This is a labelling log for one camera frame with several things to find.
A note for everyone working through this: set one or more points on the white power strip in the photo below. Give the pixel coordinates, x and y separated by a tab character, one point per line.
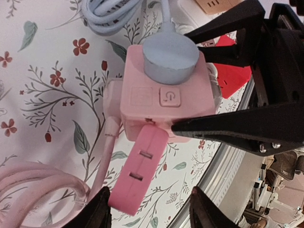
189	14

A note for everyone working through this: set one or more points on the pink plug adapter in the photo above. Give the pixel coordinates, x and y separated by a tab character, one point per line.
138	170

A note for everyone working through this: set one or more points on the light pink cube socket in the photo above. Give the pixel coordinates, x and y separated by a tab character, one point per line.
145	101

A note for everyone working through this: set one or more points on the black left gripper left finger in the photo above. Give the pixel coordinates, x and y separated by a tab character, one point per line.
96	214

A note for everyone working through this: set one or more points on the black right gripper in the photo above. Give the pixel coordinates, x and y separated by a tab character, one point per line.
274	47

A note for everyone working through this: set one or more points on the light blue round plug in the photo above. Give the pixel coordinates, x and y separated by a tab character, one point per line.
169	57

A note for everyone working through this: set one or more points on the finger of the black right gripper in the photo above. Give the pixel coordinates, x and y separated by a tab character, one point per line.
263	131

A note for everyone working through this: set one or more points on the floral patterned table mat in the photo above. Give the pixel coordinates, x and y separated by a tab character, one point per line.
53	69

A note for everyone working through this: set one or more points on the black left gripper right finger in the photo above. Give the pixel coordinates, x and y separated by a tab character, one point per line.
205	214

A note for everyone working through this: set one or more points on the beige cube socket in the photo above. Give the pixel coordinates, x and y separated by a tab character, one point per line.
211	7

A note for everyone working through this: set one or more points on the red cube socket adapter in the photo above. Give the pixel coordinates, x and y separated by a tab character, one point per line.
230	78

